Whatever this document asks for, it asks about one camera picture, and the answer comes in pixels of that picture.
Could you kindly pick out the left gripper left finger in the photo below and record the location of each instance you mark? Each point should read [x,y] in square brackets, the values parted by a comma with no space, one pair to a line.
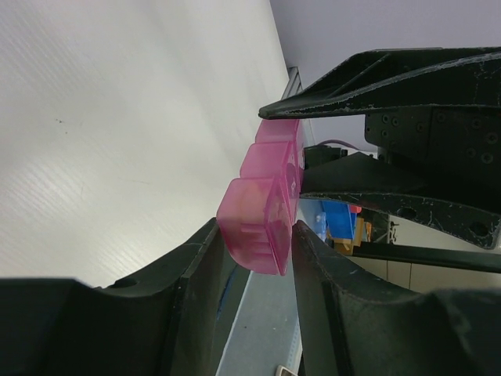
[159,320]

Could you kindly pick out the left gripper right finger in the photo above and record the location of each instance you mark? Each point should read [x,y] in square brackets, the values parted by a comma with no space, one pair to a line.
[354,323]

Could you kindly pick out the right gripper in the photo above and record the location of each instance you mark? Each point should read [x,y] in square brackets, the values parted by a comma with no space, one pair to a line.
[445,171]

